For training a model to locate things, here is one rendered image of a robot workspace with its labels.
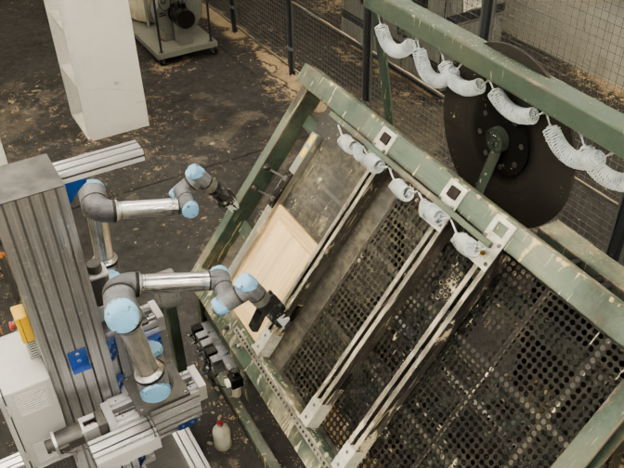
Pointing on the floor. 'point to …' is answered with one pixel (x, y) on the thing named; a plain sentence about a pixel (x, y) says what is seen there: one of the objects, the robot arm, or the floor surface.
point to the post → (175, 339)
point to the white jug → (222, 439)
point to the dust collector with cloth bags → (171, 27)
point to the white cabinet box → (98, 65)
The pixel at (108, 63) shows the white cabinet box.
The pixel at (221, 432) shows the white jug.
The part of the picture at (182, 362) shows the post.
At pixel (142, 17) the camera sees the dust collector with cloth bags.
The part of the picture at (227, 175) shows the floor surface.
